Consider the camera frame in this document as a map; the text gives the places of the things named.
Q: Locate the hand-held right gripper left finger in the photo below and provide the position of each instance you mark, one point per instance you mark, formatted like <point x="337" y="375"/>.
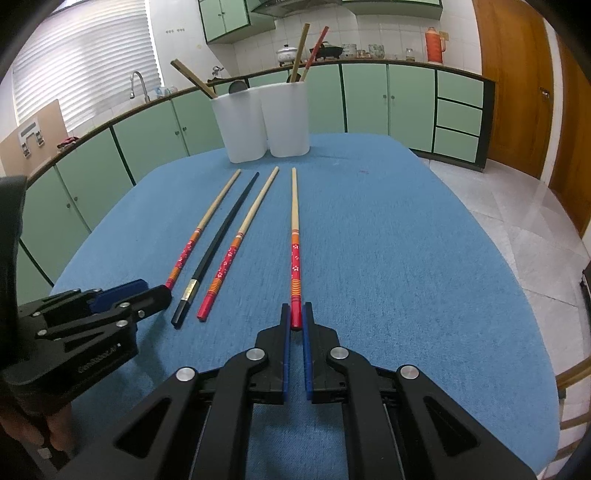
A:
<point x="270" y="369"/>

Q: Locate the row of green base cabinets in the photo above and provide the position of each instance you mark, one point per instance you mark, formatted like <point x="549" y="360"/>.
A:
<point x="161" y="134"/>

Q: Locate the white window blinds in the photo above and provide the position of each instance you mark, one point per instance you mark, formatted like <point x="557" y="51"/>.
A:
<point x="83" y="60"/>

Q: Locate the person's left hand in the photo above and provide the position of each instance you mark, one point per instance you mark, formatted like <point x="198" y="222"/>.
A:
<point x="55" y="429"/>

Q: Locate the white plastic utensil holder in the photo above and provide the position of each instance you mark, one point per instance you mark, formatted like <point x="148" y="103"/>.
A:
<point x="240" y="124"/>
<point x="286" y="120"/>

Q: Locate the chrome kitchen faucet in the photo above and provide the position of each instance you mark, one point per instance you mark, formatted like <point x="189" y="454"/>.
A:
<point x="138" y="83"/>

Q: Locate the grey metal spoon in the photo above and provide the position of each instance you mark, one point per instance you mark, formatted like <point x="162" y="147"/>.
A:
<point x="238" y="86"/>

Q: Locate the brown wooden door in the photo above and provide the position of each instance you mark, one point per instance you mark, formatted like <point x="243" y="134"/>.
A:
<point x="512" y="83"/>

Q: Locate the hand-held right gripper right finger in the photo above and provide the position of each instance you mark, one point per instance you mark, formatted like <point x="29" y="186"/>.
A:
<point x="323" y="369"/>

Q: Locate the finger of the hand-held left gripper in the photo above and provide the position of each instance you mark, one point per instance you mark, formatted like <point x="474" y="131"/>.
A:
<point x="117" y="295"/>
<point x="147" y="300"/>

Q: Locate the blue table mat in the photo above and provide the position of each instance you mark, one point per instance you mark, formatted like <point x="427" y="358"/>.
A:
<point x="369" y="254"/>

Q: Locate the brown wooden chopstick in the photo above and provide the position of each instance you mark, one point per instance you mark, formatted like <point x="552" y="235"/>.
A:
<point x="194" y="76"/>

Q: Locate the silver kettle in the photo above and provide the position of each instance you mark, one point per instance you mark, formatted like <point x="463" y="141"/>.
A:
<point x="218" y="71"/>

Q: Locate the pink cloth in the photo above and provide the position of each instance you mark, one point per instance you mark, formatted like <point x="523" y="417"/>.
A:
<point x="68" y="142"/>

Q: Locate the glass cups by faucet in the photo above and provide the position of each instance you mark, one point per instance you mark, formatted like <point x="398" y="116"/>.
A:
<point x="165" y="91"/>

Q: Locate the wooden chair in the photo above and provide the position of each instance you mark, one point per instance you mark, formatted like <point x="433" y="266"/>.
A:
<point x="575" y="374"/>

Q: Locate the green wall cabinet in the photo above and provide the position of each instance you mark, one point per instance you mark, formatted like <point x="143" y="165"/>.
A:
<point x="392" y="3"/>
<point x="233" y="18"/>

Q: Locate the brown board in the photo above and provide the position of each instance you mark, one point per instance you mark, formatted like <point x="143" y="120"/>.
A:
<point x="41" y="152"/>

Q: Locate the white cooking pot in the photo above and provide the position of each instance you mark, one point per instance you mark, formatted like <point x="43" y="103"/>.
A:
<point x="286" y="54"/>

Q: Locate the black wok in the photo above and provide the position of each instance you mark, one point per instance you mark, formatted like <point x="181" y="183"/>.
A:
<point x="330" y="50"/>

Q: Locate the brown kitchen countertop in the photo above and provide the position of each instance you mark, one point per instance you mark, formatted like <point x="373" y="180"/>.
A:
<point x="378" y="61"/>

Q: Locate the orange thermos flask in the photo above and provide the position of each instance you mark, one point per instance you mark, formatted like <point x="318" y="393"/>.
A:
<point x="435" y="46"/>

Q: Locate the green drawer stack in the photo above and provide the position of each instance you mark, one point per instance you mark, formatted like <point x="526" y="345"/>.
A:
<point x="459" y="115"/>

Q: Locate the range hood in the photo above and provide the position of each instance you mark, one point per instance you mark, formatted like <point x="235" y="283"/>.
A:
<point x="295" y="5"/>

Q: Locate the black ladle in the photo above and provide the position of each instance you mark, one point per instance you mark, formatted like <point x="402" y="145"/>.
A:
<point x="303" y="76"/>

